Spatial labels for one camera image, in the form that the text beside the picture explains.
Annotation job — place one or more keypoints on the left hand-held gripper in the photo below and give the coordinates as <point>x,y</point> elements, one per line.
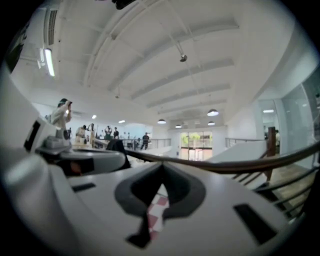
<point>30,175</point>

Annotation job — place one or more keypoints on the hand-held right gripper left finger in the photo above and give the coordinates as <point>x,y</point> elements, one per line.
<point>107,212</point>

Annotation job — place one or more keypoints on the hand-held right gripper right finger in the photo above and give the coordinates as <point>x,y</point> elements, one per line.
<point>212,225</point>

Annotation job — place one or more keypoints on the red white checkered tablecloth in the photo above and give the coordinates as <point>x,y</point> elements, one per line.
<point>155,217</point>

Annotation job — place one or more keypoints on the balcony railing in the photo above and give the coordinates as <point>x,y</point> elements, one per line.
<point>160,143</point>

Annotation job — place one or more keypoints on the round pendant lamp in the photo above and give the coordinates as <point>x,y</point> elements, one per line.
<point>211,123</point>
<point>178,126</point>
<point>161,121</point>
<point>212,113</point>

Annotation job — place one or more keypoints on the glass entrance door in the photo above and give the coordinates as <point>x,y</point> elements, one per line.
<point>196,146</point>

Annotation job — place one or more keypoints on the stair railing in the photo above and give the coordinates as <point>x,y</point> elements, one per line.
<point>243,141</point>

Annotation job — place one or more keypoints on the fluorescent ceiling lamp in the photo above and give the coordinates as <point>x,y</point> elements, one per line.
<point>49,62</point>

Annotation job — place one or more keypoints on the ceiling sprinkler head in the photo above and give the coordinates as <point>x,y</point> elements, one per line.
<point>183,58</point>

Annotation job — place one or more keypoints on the ceiling air vent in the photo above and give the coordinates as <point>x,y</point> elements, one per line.
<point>51,27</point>

